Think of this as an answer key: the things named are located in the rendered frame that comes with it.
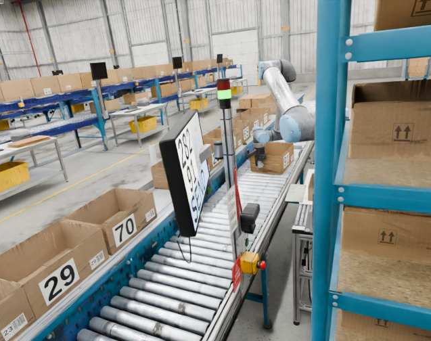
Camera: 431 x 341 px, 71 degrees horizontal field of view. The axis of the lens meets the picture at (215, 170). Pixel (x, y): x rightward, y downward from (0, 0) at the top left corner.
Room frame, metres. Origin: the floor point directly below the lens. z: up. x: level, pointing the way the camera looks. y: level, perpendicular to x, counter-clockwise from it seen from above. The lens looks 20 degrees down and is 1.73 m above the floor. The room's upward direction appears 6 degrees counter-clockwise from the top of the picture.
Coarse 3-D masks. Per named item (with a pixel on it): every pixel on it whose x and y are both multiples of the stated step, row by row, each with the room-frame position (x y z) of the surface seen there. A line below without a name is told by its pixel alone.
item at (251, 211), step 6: (246, 204) 1.25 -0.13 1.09; (252, 204) 1.24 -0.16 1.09; (258, 204) 1.24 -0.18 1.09; (246, 210) 1.19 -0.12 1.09; (252, 210) 1.18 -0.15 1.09; (258, 210) 1.22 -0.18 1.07; (240, 216) 1.17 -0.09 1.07; (246, 216) 1.16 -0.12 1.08; (252, 216) 1.16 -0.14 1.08; (246, 222) 1.16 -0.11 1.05; (252, 222) 1.15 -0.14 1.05; (252, 228) 1.18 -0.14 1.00
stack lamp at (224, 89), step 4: (220, 84) 1.15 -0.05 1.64; (224, 84) 1.15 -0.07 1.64; (228, 84) 1.15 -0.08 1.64; (220, 88) 1.15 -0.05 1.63; (224, 88) 1.15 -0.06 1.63; (228, 88) 1.15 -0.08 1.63; (220, 92) 1.15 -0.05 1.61; (224, 92) 1.15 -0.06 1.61; (228, 92) 1.15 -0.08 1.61; (220, 96) 1.15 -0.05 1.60; (224, 96) 1.15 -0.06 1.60; (228, 96) 1.15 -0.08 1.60
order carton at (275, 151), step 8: (264, 144) 2.84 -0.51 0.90; (272, 144) 2.83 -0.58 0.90; (280, 144) 2.79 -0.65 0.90; (288, 144) 2.74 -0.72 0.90; (272, 152) 2.83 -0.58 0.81; (280, 152) 2.79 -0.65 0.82; (264, 160) 2.46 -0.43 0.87; (272, 160) 2.43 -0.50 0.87; (280, 160) 2.39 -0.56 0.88; (256, 168) 2.50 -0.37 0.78; (264, 168) 2.47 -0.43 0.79; (272, 168) 2.43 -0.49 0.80; (280, 168) 2.39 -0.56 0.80
